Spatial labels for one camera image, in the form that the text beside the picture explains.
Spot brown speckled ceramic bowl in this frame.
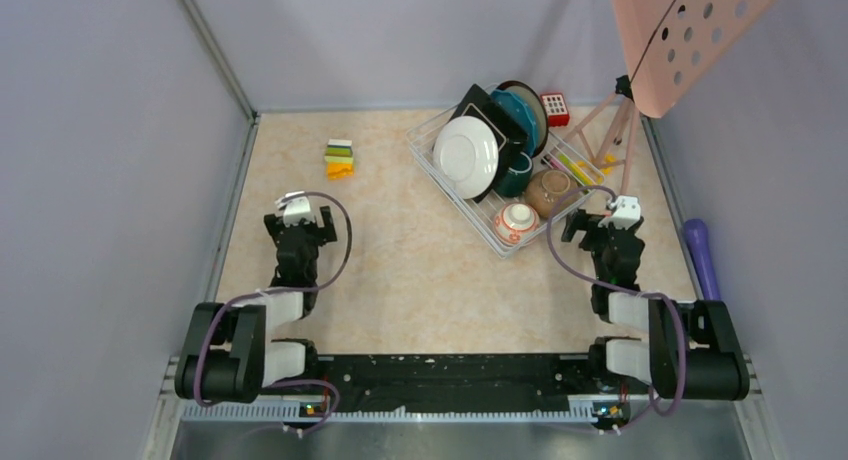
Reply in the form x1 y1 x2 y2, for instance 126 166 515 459
524 169 580 219

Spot orange patterned white bowl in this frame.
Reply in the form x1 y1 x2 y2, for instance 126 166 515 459
493 202 540 246

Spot dark green ceramic mug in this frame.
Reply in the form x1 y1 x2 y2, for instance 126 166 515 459
493 152 533 198

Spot red-rimmed cream round plate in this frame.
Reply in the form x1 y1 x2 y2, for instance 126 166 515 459
497 80 549 158

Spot round white plate red lettering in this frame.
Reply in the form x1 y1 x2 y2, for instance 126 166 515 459
433 116 499 199

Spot square floral ceramic plate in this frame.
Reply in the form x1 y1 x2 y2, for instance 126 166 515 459
450 84 528 183

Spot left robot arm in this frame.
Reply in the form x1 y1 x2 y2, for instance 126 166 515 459
174 198 337 404

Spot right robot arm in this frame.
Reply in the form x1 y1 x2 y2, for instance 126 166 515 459
561 209 751 401

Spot yellow toy block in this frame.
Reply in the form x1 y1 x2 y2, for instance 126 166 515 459
577 154 620 183

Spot stacked colourful toy blocks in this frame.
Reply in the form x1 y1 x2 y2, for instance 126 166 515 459
324 139 355 180

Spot pink green toy brick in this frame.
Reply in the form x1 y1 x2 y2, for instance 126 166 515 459
541 153 604 186

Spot pink tripod stand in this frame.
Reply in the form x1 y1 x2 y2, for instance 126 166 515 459
563 75 640 195

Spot red toy calculator block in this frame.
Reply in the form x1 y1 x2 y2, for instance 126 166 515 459
540 92 571 128

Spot pink perforated board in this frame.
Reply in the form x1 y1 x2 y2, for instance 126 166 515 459
611 0 777 118

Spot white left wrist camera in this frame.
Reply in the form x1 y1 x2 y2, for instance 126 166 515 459
274 192 317 227

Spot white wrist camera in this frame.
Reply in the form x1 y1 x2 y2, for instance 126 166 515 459
274 192 317 227
598 195 642 230

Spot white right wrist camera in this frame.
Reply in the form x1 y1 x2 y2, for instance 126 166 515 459
598 195 642 230

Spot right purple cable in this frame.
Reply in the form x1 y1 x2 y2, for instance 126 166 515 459
545 185 690 435

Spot purple handle tool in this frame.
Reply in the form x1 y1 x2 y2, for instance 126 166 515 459
683 218 721 300

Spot white wire dish rack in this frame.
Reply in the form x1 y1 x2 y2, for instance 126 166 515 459
406 84 604 258

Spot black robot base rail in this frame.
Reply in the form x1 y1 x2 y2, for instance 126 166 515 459
301 353 647 396

